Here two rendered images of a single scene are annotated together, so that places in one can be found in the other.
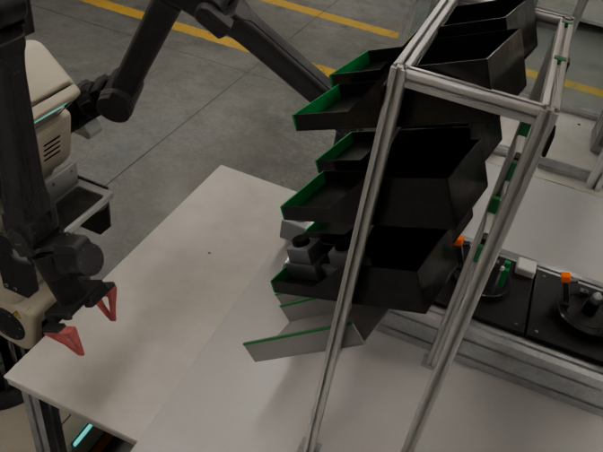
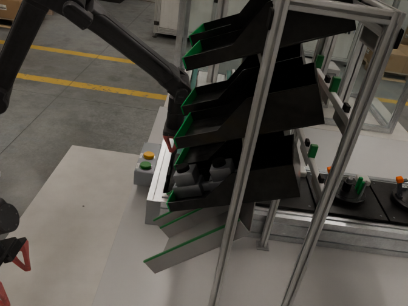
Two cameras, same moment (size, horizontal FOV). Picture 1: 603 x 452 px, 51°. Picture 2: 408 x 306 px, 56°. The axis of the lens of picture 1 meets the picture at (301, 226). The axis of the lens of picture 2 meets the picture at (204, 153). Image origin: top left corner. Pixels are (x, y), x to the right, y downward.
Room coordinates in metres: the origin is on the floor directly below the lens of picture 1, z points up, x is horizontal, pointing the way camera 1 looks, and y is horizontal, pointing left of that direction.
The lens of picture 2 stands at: (0.14, 0.18, 1.74)
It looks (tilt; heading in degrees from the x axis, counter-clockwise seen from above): 31 degrees down; 341
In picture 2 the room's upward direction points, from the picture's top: 9 degrees clockwise
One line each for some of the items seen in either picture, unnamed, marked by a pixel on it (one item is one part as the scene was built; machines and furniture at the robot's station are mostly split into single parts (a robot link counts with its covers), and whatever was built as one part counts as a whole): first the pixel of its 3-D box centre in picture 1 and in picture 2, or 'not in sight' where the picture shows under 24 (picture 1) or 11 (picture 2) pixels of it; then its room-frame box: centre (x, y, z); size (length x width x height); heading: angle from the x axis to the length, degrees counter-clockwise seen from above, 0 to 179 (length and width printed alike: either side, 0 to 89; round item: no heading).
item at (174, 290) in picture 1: (257, 302); (130, 233); (1.07, 0.07, 0.84); 0.90 x 0.70 x 0.03; 163
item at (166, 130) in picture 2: not in sight; (175, 121); (1.24, -0.07, 1.17); 0.10 x 0.07 x 0.07; 164
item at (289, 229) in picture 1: (307, 211); (148, 163); (1.35, -0.01, 0.93); 0.21 x 0.07 x 0.06; 164
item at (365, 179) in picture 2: (592, 305); (347, 184); (1.06, -0.67, 1.01); 0.24 x 0.24 x 0.13; 74
